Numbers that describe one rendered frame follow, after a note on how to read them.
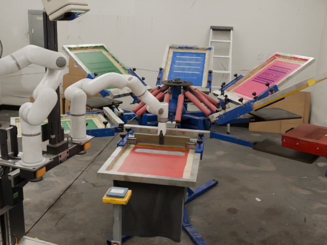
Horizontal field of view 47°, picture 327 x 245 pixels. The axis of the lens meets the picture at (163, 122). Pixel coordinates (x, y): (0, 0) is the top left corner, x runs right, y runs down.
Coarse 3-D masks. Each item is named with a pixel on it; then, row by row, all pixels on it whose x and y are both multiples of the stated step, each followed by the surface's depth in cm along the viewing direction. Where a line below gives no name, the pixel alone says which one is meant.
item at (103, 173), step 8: (120, 152) 261; (112, 160) 243; (104, 168) 230; (192, 168) 235; (104, 176) 224; (112, 176) 223; (120, 176) 222; (128, 176) 221; (136, 176) 221; (144, 176) 220; (152, 176) 221; (160, 176) 221; (168, 176) 221; (192, 176) 223; (168, 184) 219; (176, 184) 218; (184, 184) 217; (192, 184) 216
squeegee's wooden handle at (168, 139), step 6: (138, 138) 277; (144, 138) 276; (150, 138) 276; (156, 138) 275; (168, 138) 274; (174, 138) 273; (180, 138) 272; (186, 138) 272; (168, 144) 275; (174, 144) 274; (180, 144) 274
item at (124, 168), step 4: (140, 148) 277; (144, 148) 277; (148, 148) 277; (152, 148) 278; (156, 148) 278; (160, 148) 278; (132, 152) 268; (136, 152) 269; (140, 152) 269; (144, 152) 269; (128, 156) 261; (132, 156) 261; (124, 160) 253; (128, 160) 253; (132, 160) 253; (124, 164) 246; (128, 164) 246; (120, 168) 240; (124, 168) 240; (128, 168) 240; (132, 168) 240; (136, 168) 241; (140, 168) 241; (144, 168) 241; (124, 172) 234; (128, 172) 234; (132, 172) 234; (136, 172) 235; (140, 172) 235; (144, 172) 235; (148, 172) 235
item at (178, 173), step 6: (168, 150) 275; (174, 150) 275; (180, 150) 276; (186, 150) 276; (162, 156) 263; (168, 156) 264; (174, 156) 264; (180, 156) 264; (186, 156) 265; (180, 162) 253; (180, 168) 243; (150, 174) 233; (156, 174) 233; (162, 174) 233; (168, 174) 234; (174, 174) 234; (180, 174) 234
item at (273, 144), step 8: (192, 128) 344; (216, 136) 331; (224, 136) 326; (232, 136) 324; (272, 136) 319; (240, 144) 317; (248, 144) 313; (256, 144) 297; (264, 144) 297; (272, 144) 298; (280, 144) 299; (264, 152) 285; (272, 152) 281; (280, 152) 281; (288, 152) 282; (296, 152) 283; (304, 152) 283; (296, 160) 271; (304, 160) 267; (312, 160) 267
